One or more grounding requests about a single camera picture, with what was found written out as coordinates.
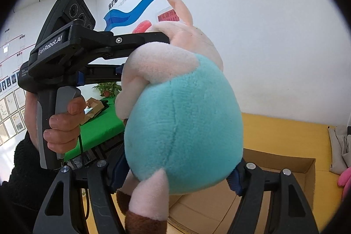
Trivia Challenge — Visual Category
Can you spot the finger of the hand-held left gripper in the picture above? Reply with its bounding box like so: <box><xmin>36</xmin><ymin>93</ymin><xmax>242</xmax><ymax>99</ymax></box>
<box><xmin>77</xmin><ymin>63</ymin><xmax>124</xmax><ymax>86</ymax></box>
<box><xmin>68</xmin><ymin>23</ymin><xmax>171</xmax><ymax>60</ymax></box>

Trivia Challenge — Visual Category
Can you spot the pink plush toy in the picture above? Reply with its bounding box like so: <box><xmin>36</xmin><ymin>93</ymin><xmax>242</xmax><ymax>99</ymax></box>
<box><xmin>337</xmin><ymin>167</ymin><xmax>351</xmax><ymax>188</ymax></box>

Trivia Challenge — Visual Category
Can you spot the grey cloth bag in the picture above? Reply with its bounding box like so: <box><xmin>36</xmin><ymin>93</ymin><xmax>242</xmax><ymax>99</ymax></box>
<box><xmin>328</xmin><ymin>124</ymin><xmax>351</xmax><ymax>175</ymax></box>

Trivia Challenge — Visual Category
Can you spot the cardboard box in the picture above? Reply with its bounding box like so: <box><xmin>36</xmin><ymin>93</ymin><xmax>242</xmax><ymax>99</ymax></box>
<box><xmin>167</xmin><ymin>148</ymin><xmax>316</xmax><ymax>234</ymax></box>

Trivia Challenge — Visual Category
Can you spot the red wall notice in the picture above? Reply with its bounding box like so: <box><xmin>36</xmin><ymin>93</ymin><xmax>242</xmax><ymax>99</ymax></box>
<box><xmin>155</xmin><ymin>7</ymin><xmax>185</xmax><ymax>22</ymax></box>

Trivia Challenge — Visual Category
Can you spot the wall chart with photos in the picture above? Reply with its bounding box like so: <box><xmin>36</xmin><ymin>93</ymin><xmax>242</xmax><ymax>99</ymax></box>
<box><xmin>0</xmin><ymin>28</ymin><xmax>29</xmax><ymax>92</ymax></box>

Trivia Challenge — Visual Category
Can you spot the green table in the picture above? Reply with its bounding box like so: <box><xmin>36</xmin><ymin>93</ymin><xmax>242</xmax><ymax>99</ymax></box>
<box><xmin>62</xmin><ymin>97</ymin><xmax>124</xmax><ymax>161</ymax></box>

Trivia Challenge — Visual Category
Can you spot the person's left forearm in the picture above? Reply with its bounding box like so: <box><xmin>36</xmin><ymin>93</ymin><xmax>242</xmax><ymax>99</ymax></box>
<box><xmin>0</xmin><ymin>90</ymin><xmax>62</xmax><ymax>234</ymax></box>

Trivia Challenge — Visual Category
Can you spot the small open cardboard carton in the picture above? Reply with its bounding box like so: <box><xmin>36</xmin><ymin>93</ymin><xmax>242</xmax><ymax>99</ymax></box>
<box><xmin>82</xmin><ymin>97</ymin><xmax>107</xmax><ymax>124</ymax></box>

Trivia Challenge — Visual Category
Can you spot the row of framed wall certificates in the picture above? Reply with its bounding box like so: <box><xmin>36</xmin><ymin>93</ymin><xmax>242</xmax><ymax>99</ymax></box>
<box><xmin>0</xmin><ymin>87</ymin><xmax>28</xmax><ymax>147</ymax></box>

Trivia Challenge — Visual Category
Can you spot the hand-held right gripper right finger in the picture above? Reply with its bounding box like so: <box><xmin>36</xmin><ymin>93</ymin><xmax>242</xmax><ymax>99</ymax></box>
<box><xmin>226</xmin><ymin>162</ymin><xmax>320</xmax><ymax>234</ymax></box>

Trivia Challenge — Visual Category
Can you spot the person's left hand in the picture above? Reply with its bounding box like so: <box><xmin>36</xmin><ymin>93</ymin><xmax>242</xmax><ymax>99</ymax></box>
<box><xmin>43</xmin><ymin>94</ymin><xmax>86</xmax><ymax>161</ymax></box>

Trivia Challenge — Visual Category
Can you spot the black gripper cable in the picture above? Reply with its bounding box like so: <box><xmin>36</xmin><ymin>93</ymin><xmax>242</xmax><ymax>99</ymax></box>
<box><xmin>78</xmin><ymin>132</ymin><xmax>91</xmax><ymax>223</ymax></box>

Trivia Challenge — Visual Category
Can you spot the potted green plant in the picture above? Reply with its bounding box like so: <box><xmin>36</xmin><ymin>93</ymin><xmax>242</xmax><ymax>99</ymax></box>
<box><xmin>92</xmin><ymin>82</ymin><xmax>123</xmax><ymax>99</ymax></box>

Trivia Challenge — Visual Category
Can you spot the pig plush toy teal shirt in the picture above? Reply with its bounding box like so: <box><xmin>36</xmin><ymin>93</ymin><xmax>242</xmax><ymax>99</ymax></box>
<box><xmin>115</xmin><ymin>0</ymin><xmax>244</xmax><ymax>234</ymax></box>

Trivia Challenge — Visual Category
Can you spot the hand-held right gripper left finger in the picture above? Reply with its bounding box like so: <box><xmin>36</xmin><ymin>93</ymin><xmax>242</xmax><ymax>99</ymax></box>
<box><xmin>33</xmin><ymin>157</ymin><xmax>133</xmax><ymax>234</ymax></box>

